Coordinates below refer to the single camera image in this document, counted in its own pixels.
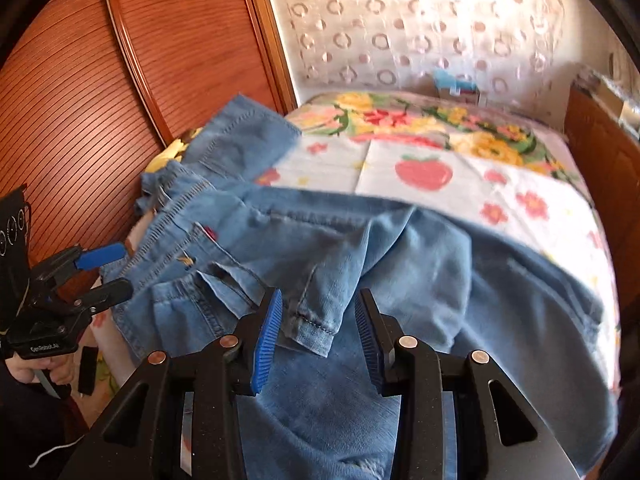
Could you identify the person's left hand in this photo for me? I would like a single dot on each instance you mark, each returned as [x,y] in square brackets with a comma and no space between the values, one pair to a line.
[25,371]

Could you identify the yellow plush toy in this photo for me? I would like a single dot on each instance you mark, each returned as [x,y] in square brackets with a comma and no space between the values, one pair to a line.
[170,155]

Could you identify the wooden louvered wardrobe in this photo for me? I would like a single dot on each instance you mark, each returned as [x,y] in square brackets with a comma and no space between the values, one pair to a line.
[175,35]

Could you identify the small cardboard box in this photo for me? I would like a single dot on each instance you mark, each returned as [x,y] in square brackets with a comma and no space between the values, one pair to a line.
[472,96]

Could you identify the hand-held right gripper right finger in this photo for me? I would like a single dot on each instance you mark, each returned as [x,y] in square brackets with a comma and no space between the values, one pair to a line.
[370,345]

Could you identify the blue plastic bag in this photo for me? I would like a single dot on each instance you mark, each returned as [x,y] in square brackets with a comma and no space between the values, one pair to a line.
[450,81]

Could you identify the circle pattern sheer curtain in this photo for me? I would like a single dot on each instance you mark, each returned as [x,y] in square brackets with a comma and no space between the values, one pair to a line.
[425,20]

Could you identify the blue denim pants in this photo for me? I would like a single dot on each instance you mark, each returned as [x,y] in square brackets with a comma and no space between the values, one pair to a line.
[450,285]

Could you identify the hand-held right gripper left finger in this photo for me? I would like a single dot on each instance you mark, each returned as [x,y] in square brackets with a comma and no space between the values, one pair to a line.
[265,345]

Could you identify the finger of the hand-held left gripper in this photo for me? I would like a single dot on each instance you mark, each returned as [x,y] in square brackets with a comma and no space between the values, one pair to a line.
[110,292]
[102,255]

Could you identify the wooden low cabinet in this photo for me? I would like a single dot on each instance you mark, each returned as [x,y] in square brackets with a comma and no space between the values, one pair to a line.
[605,160]

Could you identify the floral blanket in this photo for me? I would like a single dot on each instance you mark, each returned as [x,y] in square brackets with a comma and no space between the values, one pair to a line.
[400,117]

